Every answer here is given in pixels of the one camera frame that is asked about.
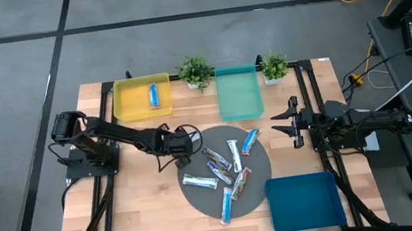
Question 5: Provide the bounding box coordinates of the small green potted plant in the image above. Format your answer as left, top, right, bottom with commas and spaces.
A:
258, 51, 293, 87

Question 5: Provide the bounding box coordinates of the yellow translucent plastic tray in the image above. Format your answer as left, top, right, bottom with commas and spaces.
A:
108, 71, 176, 124

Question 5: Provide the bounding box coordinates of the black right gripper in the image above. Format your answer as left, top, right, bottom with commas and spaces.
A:
267, 92, 329, 152

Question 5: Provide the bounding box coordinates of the yellow power plug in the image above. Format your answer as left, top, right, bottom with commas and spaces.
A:
350, 73, 365, 88

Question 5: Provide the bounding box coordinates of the round grey woven placemat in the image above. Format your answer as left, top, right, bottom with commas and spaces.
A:
171, 119, 278, 226

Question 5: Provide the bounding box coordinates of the dark green granola bar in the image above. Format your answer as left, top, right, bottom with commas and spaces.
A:
201, 142, 234, 175

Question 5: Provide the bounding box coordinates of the green and red granola bar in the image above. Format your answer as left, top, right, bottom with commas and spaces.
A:
227, 165, 257, 203

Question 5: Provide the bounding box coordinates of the white and teal granola bar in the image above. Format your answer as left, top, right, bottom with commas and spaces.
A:
180, 169, 221, 194

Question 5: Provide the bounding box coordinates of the blue and red granola bar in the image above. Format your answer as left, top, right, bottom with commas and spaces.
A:
147, 81, 162, 110
237, 127, 263, 157
215, 185, 239, 226

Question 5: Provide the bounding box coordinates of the dark blue plastic tray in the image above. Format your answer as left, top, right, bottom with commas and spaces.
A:
263, 169, 348, 231

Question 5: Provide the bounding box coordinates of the teal translucent plastic tray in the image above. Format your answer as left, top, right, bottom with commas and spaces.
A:
213, 60, 266, 124

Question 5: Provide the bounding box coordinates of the black metal table frame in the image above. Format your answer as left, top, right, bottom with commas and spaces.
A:
41, 40, 391, 231

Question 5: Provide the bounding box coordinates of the bushy green potted plant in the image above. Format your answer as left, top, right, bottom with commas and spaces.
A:
174, 52, 217, 94

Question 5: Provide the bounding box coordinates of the purple and silver granola bar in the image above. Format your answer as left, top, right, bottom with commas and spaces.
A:
206, 157, 235, 188

